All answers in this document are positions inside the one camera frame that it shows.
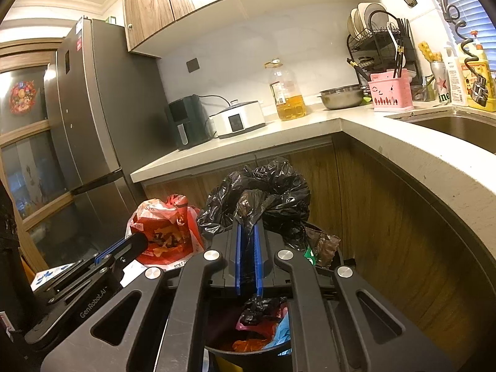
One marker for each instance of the dark wall socket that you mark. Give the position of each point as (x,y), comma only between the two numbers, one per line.
(192,65)

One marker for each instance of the steel mixing bowl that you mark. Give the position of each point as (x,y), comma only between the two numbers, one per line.
(341,97)

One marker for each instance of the brown plastic bag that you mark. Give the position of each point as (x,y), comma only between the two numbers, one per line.
(325,246)

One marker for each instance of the green packet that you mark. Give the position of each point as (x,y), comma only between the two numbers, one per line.
(310,255)

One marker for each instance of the wooden framed glass door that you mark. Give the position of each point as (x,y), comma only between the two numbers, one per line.
(23,133)

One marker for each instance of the round red door decoration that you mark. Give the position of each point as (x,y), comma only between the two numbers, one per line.
(22,97)

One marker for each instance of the clear glass container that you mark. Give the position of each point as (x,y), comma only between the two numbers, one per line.
(423,91)

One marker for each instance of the yellow scrubber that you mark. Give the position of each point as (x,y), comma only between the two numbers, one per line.
(428,51)

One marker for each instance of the white kitchen countertop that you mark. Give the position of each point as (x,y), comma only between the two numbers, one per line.
(387,139)

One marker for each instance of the white rice cooker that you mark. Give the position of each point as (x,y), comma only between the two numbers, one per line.
(236,118)

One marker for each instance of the wooden base cabinets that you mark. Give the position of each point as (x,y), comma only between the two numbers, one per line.
(387,240)

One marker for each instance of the black plastic bag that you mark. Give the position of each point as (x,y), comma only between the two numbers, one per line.
(259,306)
(267,193)

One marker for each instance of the yellow detergent bottle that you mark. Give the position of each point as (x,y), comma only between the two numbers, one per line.
(486,62)

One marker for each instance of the black trash bin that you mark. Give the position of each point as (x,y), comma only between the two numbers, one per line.
(263,362)

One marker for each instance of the white ladle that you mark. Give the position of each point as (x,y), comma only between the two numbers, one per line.
(395,40)

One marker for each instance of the black air fryer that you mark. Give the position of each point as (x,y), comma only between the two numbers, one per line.
(188,124)

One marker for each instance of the green and white can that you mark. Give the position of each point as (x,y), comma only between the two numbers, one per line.
(441,85)

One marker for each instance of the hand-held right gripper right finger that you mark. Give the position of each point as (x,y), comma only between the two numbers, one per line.
(258,255)

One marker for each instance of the pink utensil holder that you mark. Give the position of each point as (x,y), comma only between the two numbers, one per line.
(389,93)

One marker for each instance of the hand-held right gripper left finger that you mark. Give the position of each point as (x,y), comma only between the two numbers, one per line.
(238,255)

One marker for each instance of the pink plastic bag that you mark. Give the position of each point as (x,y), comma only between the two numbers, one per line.
(242,325)

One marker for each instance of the steel kitchen sink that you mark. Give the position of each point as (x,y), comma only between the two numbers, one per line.
(457,128)

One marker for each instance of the white pump bottle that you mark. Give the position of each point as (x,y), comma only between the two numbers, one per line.
(455,81)

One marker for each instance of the cooking oil bottle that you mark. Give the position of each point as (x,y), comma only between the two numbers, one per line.
(288,100)

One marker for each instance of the window blinds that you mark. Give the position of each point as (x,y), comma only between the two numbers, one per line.
(484,11)

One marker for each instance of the red printed plastic bag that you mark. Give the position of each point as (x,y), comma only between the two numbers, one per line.
(166,236)

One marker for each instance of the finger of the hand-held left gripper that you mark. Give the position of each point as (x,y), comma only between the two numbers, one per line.
(131,245)

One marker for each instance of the white plate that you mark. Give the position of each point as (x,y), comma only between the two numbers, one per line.
(372,9)
(354,23)

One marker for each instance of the grey steel refrigerator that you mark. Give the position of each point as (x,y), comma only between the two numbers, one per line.
(100,124)

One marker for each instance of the light blue plastic bag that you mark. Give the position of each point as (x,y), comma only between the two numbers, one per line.
(283,327)

